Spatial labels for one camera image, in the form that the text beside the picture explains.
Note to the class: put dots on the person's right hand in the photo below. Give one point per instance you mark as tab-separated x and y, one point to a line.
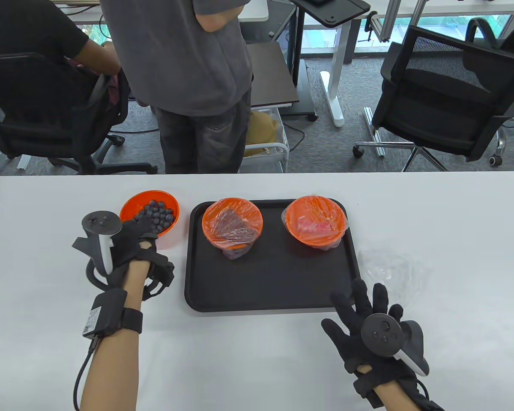
355	338

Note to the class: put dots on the person's left hand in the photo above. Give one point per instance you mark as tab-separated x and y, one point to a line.
128	244

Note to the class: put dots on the grey hand controller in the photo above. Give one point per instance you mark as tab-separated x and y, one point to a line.
100	222
381	334

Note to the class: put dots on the orange bowl holding blueberries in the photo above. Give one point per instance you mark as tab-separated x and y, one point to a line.
130	205

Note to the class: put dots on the clear plastic food cover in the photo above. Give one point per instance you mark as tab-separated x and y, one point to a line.
389	269

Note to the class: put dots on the orange bowl of brown meat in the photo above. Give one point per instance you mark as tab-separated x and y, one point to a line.
235	205

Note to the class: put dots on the orange bowl of pink food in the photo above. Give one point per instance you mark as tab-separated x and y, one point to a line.
317	205

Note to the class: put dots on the orange bowl holding pink meat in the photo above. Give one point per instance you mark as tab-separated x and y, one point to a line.
293	214

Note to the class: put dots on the person's right forearm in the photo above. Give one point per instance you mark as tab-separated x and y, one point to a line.
400	396

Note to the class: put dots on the person's left forearm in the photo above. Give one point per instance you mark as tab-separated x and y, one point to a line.
115	364

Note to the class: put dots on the pile of blueberries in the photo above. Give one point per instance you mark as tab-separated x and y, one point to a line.
160	214

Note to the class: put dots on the black left wrist device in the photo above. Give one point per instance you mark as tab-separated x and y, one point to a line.
107	312

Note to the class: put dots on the black wrist device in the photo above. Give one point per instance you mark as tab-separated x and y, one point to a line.
430	404
107	312

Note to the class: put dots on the black right wrist device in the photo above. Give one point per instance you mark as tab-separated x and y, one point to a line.
430	404

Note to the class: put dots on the black plastic tray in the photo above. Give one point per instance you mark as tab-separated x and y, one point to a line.
274	278

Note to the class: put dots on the brown meat slab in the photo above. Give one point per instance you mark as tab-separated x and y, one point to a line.
235	227

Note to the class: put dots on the pink meat pieces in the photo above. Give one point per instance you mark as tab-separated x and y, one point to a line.
317	224

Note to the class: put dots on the brown paper bag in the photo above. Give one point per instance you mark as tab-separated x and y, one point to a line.
261	126

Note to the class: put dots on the aluminium bar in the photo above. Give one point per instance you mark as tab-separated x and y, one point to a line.
375	132

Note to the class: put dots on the dark brown cart top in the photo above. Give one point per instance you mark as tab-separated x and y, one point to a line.
274	77

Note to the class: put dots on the black mesh office chair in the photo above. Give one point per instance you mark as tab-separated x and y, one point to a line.
432	111

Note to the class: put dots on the white desk leg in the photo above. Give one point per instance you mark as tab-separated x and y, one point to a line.
332	98

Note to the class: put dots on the white desk top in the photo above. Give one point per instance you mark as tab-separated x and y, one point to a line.
257	10

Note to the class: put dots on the white cart frame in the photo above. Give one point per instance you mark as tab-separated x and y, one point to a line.
285	158

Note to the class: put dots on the aluminium frame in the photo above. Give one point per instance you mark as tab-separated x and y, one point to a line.
385	25

